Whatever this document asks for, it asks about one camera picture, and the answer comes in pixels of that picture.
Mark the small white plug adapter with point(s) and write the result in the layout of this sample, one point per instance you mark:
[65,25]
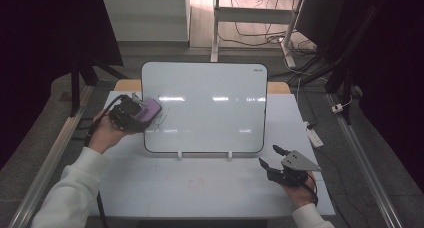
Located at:
[337,108]

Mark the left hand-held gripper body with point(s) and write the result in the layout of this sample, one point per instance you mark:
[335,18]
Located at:
[126,113]

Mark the white whiteboard with black rim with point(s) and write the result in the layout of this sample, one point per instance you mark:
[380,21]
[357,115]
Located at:
[206,121]

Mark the black curtain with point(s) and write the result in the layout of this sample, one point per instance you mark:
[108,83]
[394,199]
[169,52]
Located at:
[40,38]
[393,71]

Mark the person's left hand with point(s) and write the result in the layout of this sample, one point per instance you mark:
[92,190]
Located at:
[105,134]

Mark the white whiteboard holder foot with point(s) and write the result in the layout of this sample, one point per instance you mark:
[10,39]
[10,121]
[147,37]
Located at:
[230,155]
[179,155]

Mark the black metal stand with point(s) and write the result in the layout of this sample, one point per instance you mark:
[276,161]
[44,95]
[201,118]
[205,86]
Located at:
[76,88]
[346,74]

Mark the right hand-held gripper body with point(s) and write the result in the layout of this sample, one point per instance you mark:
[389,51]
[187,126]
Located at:
[295,168]

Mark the white metal desk frame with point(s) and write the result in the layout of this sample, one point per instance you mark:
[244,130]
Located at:
[253,14]

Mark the purple whiteboard eraser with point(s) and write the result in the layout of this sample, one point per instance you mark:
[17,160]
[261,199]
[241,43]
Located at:
[151,108]

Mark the aluminium rail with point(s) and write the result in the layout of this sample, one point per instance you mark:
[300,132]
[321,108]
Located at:
[50,161]
[363,164]

